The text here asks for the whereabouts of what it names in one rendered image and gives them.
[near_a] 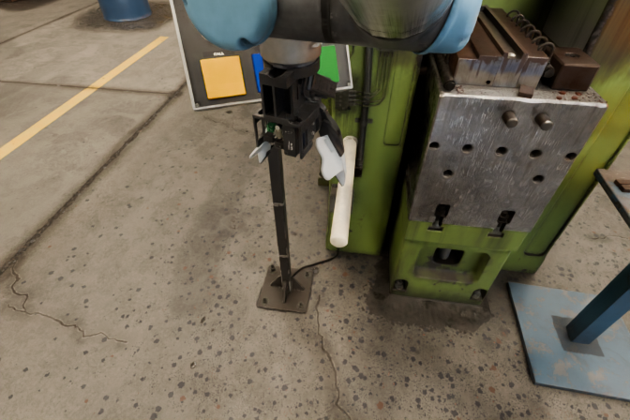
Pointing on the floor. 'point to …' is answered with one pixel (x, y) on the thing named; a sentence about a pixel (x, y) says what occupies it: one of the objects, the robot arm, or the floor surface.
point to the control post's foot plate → (295, 299)
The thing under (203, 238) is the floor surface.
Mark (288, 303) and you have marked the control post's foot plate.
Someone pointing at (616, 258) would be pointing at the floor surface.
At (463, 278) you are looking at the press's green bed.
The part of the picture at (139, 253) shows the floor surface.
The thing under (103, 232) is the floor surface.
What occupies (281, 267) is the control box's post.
